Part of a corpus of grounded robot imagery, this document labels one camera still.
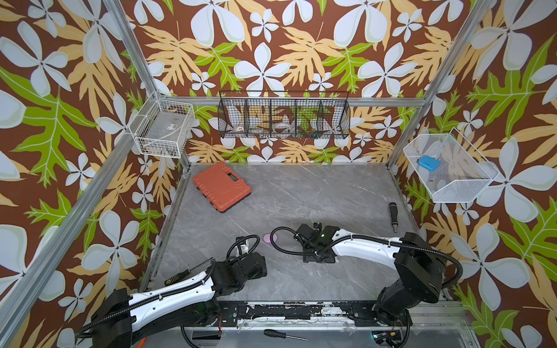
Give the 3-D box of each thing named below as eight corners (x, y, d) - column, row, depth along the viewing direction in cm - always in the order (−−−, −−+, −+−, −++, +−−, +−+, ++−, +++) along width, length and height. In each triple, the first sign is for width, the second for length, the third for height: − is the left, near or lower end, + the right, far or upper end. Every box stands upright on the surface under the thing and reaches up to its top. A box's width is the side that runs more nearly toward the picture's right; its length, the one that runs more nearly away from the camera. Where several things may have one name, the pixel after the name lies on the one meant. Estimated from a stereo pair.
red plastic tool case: (192, 184, 113) (189, 178, 109) (223, 165, 122) (221, 159, 118) (222, 215, 101) (220, 209, 97) (254, 191, 110) (253, 185, 106)
